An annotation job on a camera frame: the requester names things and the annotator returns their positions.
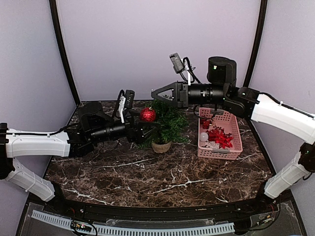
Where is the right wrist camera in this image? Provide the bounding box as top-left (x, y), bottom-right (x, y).
top-left (169, 53), bottom-right (195, 85)

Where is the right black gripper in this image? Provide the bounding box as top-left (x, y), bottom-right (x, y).
top-left (151, 81), bottom-right (227, 109)

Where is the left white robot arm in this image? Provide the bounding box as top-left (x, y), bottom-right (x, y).
top-left (0, 102), bottom-right (160, 214)

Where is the black frame pole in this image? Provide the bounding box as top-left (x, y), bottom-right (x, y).
top-left (242, 0), bottom-right (268, 88)
top-left (49, 0), bottom-right (81, 105)

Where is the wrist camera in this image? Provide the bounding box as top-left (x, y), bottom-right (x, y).
top-left (169, 53), bottom-right (195, 85)
top-left (114, 89), bottom-right (135, 123)

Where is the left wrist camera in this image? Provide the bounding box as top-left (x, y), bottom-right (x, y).
top-left (114, 89), bottom-right (135, 123)

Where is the white perforated cable duct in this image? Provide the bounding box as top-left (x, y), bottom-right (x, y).
top-left (31, 210), bottom-right (235, 236)

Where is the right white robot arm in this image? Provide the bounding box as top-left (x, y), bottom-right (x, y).
top-left (151, 54), bottom-right (315, 213)

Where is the small green christmas tree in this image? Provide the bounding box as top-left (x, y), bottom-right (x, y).
top-left (138, 99), bottom-right (189, 153)

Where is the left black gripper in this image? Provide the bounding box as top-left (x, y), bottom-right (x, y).
top-left (90, 110), bottom-right (161, 145)

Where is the pink plastic basket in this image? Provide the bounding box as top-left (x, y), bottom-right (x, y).
top-left (197, 107), bottom-right (243, 160)

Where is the right black frame pole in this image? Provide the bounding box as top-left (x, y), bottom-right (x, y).
top-left (242, 0), bottom-right (268, 88)

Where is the left black frame pole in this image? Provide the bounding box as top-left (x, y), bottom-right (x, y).
top-left (49, 0), bottom-right (81, 105)

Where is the red ball ornament cluster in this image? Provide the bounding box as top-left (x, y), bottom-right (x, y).
top-left (200, 119), bottom-right (233, 149)

